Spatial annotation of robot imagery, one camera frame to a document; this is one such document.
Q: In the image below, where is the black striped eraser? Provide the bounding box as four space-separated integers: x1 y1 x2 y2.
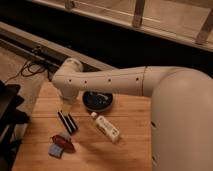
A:
58 111 78 135

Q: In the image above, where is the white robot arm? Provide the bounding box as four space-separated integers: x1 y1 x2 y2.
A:
52 58 213 171

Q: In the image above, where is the white ceramic cup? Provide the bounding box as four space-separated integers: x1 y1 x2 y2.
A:
61 100 74 114

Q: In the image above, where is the dark blue bowl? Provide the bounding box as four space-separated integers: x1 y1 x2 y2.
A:
82 91 113 111

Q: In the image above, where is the white plastic bottle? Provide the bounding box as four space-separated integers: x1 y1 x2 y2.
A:
91 112 120 143

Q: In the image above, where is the wooden board table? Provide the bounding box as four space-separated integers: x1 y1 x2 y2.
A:
12 82 152 171

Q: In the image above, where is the red toy object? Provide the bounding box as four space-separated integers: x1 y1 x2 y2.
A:
51 135 74 150

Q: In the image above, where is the blue sponge block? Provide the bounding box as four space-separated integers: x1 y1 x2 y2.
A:
48 144 63 158

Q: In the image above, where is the black chair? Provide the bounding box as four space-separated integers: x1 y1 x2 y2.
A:
0 80 30 171

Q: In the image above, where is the black cable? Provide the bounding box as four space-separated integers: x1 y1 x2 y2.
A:
3 59 51 84

